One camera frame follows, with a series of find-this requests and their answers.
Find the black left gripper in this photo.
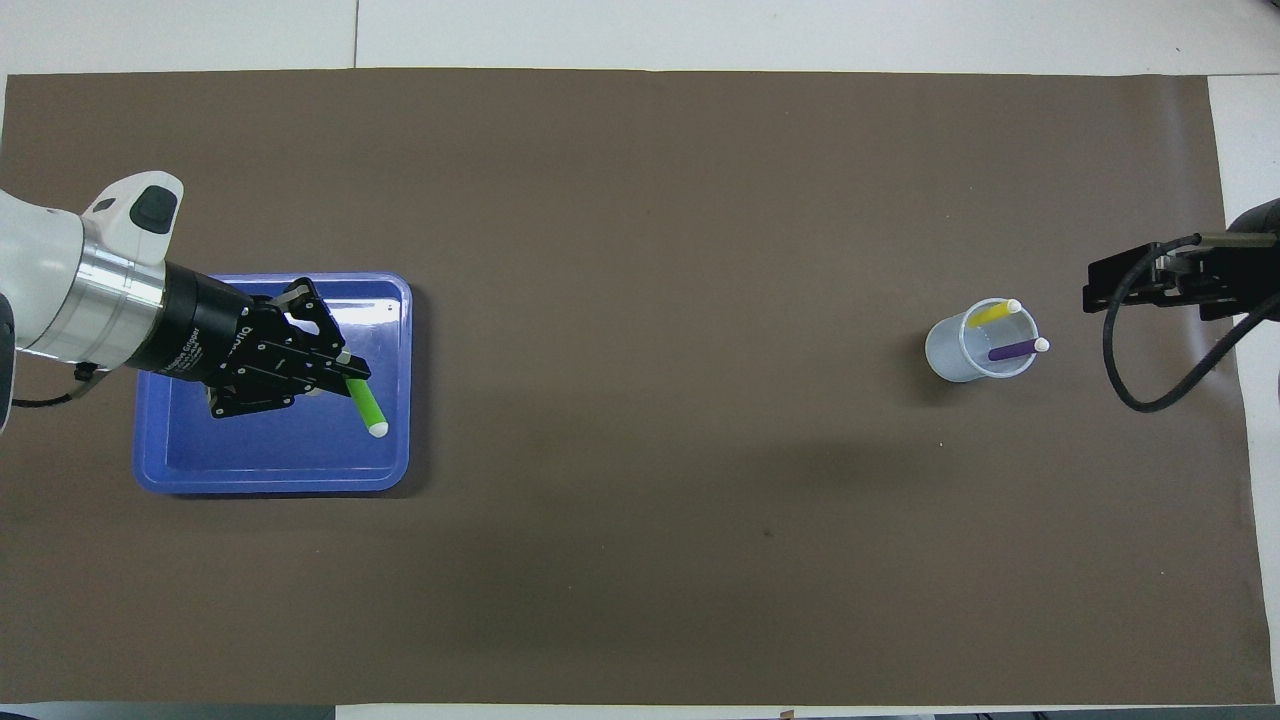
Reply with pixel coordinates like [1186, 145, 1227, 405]
[134, 261, 373, 420]

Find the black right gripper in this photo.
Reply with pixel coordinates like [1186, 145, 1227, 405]
[1082, 198, 1280, 322]

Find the green pen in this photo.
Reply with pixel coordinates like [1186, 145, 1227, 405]
[345, 376, 390, 439]

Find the blue plastic tray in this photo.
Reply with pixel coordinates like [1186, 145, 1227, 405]
[133, 272, 413, 496]

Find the translucent plastic cup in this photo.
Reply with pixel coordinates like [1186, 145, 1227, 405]
[925, 298, 1039, 384]

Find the brown table mat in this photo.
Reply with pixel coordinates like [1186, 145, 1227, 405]
[0, 68, 1280, 706]

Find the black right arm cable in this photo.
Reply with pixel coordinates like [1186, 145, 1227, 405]
[1102, 232, 1280, 413]

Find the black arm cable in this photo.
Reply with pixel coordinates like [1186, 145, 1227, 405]
[8, 362, 101, 409]
[1102, 232, 1280, 413]

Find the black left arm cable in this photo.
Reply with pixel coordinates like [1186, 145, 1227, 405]
[8, 362, 101, 409]

